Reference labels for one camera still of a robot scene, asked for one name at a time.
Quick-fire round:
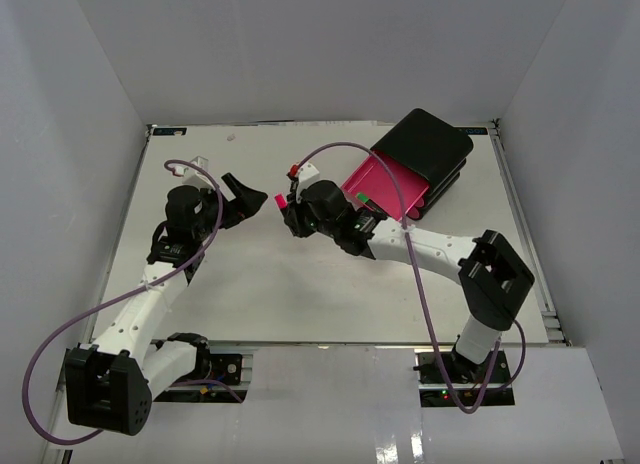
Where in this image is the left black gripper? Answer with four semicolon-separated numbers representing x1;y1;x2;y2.
193;174;267;242

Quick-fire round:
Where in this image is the pink cap black highlighter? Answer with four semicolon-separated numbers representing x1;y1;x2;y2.
274;194;288;214

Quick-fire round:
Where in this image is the green cap black highlighter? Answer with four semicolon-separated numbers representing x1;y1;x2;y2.
356;192;387;216

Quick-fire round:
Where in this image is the black pink drawer organizer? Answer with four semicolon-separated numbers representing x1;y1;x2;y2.
341;108;473;221

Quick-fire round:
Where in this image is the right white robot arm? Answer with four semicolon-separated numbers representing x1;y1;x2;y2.
275;180;535;383

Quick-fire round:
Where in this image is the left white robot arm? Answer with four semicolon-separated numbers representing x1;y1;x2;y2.
64;173;267;435

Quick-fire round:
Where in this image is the dark blue table label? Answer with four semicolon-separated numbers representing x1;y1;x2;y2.
152;127;187;136

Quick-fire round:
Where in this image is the right dark table label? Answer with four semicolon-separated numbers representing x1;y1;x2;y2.
458;127;488;136

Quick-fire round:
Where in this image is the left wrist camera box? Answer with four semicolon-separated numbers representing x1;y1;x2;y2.
172;156;213;189

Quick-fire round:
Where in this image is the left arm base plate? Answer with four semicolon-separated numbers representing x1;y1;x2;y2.
169;352;244;388

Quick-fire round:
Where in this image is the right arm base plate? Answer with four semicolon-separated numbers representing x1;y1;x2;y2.
413;351;511;384

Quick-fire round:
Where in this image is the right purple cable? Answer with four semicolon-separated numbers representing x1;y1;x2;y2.
299;141;529;415

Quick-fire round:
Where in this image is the purple cable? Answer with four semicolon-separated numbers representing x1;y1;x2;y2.
22;158;246;445
299;141;529;415

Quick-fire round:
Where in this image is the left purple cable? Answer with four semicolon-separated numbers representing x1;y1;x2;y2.
22;158;246;445

